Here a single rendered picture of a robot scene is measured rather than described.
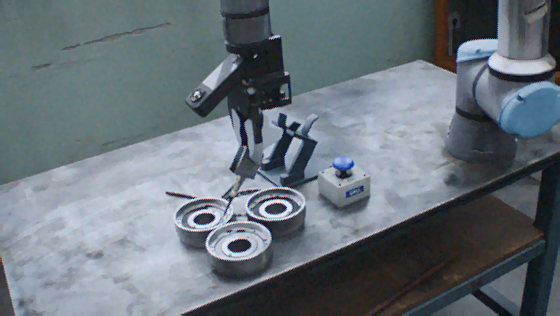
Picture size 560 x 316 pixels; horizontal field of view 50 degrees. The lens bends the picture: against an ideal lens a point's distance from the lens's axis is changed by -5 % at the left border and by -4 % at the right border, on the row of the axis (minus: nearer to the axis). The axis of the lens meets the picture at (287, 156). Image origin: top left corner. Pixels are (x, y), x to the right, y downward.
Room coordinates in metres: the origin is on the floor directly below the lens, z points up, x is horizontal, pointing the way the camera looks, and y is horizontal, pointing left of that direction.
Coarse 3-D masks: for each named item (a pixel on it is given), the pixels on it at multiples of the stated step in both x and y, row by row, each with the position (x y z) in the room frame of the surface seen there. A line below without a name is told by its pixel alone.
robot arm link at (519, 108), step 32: (512, 0) 0.96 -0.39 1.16; (544, 0) 0.95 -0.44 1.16; (512, 32) 0.96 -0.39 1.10; (544, 32) 0.96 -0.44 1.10; (512, 64) 0.96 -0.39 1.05; (544, 64) 0.95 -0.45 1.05; (480, 96) 1.03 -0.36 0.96; (512, 96) 0.93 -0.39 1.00; (544, 96) 0.92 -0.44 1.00; (512, 128) 0.93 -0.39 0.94; (544, 128) 0.94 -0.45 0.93
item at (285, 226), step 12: (264, 192) 0.96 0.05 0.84; (276, 192) 0.96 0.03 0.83; (288, 192) 0.96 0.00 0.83; (252, 204) 0.93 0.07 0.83; (264, 204) 0.93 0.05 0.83; (276, 204) 0.93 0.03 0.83; (288, 204) 0.92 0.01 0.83; (252, 216) 0.88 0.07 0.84; (276, 216) 0.89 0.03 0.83; (288, 216) 0.87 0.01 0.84; (300, 216) 0.88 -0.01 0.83; (276, 228) 0.86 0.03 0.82; (288, 228) 0.87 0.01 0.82
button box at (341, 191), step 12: (324, 180) 0.98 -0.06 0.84; (336, 180) 0.97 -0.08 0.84; (348, 180) 0.96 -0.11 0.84; (360, 180) 0.96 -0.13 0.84; (324, 192) 0.98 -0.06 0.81; (336, 192) 0.95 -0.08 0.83; (348, 192) 0.95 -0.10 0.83; (360, 192) 0.96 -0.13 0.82; (336, 204) 0.95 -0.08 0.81; (348, 204) 0.95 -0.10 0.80
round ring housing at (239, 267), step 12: (228, 228) 0.86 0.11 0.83; (240, 228) 0.86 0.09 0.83; (252, 228) 0.86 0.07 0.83; (264, 228) 0.84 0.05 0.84; (216, 240) 0.83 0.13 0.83; (228, 240) 0.83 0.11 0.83; (240, 240) 0.83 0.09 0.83; (252, 240) 0.82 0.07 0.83; (264, 240) 0.82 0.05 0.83; (228, 252) 0.80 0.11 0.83; (240, 252) 0.83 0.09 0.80; (252, 252) 0.79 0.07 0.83; (264, 252) 0.78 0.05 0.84; (216, 264) 0.77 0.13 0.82; (228, 264) 0.76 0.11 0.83; (240, 264) 0.76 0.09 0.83; (252, 264) 0.77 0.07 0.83; (264, 264) 0.79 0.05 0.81; (240, 276) 0.77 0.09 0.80
